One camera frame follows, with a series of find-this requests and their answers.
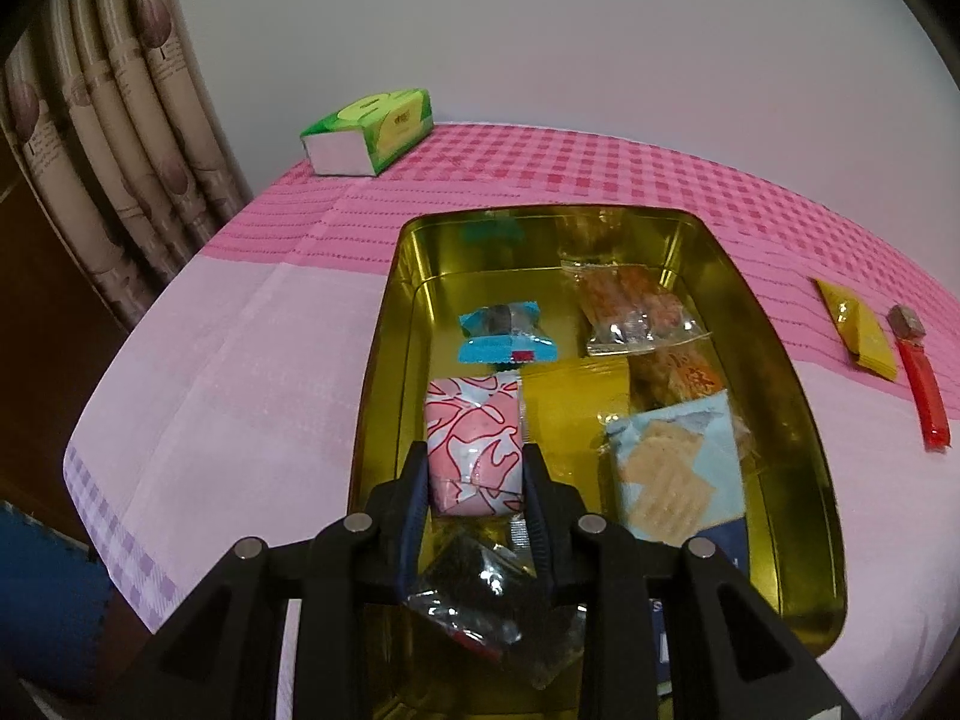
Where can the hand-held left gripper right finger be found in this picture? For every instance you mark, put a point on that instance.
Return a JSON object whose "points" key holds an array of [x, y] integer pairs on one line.
{"points": [[538, 517]]}

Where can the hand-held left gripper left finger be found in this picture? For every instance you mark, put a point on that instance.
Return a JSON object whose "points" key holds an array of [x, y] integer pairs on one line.
{"points": [[409, 517]]}

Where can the clear packet with dark snack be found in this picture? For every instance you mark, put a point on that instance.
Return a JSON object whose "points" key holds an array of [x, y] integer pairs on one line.
{"points": [[469, 589]]}

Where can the pink patterned snack packet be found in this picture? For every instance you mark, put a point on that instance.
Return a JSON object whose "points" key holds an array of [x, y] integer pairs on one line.
{"points": [[472, 442]]}

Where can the clear wrapper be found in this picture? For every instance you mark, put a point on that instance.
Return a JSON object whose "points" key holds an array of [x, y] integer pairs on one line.
{"points": [[555, 645]]}

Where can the light blue cracker packet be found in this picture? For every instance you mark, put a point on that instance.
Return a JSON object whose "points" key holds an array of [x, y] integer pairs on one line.
{"points": [[675, 465]]}

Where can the dark navy snack packet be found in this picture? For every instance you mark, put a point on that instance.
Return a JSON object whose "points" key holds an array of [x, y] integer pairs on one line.
{"points": [[724, 544]]}

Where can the blue candy packet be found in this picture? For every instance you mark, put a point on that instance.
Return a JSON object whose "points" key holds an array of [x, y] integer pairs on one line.
{"points": [[502, 330]]}

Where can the clear packet of orange snacks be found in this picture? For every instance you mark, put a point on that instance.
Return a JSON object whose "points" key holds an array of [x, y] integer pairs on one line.
{"points": [[637, 307], [682, 379]]}

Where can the gold metal tin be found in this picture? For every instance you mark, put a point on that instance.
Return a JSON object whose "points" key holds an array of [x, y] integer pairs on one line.
{"points": [[780, 420]]}

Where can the pink checked tablecloth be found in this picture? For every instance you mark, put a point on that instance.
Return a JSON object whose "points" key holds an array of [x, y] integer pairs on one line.
{"points": [[225, 360]]}

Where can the yellow snack packet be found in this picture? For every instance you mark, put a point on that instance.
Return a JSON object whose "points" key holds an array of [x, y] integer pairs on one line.
{"points": [[859, 330]]}

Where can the blue foam mat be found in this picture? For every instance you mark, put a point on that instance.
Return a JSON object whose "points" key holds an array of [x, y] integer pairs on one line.
{"points": [[45, 592]]}

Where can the green tissue box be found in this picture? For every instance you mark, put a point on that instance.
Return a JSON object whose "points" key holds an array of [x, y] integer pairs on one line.
{"points": [[367, 131]]}

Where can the red stick snack packet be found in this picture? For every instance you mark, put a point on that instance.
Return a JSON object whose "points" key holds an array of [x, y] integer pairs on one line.
{"points": [[924, 390]]}

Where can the brown wooden panel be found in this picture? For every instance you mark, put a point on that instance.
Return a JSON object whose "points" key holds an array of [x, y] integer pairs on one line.
{"points": [[45, 300]]}

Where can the beige patterned curtain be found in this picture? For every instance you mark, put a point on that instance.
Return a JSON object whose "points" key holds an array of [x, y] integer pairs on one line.
{"points": [[112, 127]]}

